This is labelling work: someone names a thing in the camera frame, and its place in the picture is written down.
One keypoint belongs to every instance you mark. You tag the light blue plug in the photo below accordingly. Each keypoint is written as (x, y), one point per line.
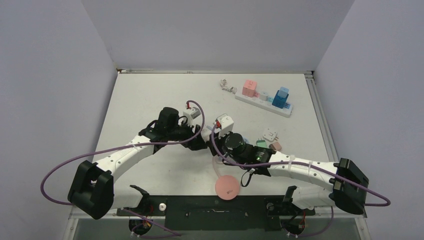
(283, 92)

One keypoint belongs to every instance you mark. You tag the dark blue cube adapter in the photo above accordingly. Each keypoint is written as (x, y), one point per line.
(279, 102)

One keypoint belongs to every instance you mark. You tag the white cube adapter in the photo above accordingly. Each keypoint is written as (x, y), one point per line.
(206, 133)

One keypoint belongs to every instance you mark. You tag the white power strip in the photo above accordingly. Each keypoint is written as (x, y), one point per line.
(266, 105)

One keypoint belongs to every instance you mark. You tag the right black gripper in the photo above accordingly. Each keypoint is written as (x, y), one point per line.
(218, 142)

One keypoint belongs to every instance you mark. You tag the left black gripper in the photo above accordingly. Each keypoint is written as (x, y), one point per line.
(195, 143)

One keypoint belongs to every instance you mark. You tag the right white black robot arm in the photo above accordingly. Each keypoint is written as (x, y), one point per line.
(341, 184)

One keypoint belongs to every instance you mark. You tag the pink cube adapter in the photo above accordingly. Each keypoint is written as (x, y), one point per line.
(249, 88)

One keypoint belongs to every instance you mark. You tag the pink round disc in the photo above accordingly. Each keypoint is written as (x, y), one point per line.
(227, 187)

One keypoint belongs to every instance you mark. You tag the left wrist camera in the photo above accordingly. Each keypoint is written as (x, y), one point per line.
(191, 113)

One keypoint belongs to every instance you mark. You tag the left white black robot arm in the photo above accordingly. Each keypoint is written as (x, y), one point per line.
(93, 187)

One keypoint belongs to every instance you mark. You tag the white flat plug adapter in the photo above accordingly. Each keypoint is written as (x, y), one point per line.
(270, 134)

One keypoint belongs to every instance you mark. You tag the green plug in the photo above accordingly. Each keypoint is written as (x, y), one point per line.
(261, 143)

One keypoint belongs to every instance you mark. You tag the small white plug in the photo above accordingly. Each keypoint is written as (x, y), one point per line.
(263, 96)

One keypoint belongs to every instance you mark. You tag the small pink plug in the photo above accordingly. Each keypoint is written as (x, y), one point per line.
(276, 146)

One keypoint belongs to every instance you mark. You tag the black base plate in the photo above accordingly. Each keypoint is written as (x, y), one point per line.
(210, 213)

